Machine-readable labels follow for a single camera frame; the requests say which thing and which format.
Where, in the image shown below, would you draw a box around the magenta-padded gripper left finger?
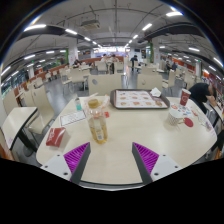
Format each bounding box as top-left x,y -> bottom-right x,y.
40,142 -> 92,185

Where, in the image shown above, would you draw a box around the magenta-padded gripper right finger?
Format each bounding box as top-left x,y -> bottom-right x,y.
131,142 -> 183,185

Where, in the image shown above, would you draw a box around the red cardboard box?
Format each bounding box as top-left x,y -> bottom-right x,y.
45,126 -> 67,148

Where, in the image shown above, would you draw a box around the white printed card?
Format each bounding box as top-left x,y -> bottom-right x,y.
59,110 -> 87,127

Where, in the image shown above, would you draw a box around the white patterned mug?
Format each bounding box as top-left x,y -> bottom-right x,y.
167,108 -> 186,127

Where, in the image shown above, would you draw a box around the flat round red coaster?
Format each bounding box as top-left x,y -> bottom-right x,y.
184,117 -> 195,128

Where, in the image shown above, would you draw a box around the clear bottle with yellow drink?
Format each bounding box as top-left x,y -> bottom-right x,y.
86,98 -> 109,145

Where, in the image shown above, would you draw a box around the beige chair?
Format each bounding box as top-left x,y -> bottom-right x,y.
27,85 -> 56,136
136,73 -> 164,93
87,73 -> 123,97

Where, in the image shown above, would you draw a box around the beige side table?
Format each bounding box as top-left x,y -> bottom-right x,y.
0,106 -> 40,154

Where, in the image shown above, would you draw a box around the small clear sanitizer bottle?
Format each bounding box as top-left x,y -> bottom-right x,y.
74,97 -> 83,112

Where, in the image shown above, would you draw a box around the dark tray with paper liner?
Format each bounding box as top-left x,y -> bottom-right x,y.
109,88 -> 171,110

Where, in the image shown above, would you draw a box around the red paper cup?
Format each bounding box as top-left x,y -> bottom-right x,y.
179,88 -> 192,107

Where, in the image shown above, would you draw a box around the crumpled white napkin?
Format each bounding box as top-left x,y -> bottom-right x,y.
149,87 -> 163,98

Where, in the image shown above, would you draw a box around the person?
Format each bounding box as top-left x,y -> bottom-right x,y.
107,54 -> 120,75
188,82 -> 219,115
129,54 -> 139,72

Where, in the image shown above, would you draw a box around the far beige chairs and tables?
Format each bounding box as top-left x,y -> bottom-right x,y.
31,59 -> 98,92

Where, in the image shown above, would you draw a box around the ceiling lights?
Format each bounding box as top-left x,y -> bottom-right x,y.
0,10 -> 224,78

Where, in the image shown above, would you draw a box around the ceiling air conditioner unit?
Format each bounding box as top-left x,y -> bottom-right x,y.
80,19 -> 101,30

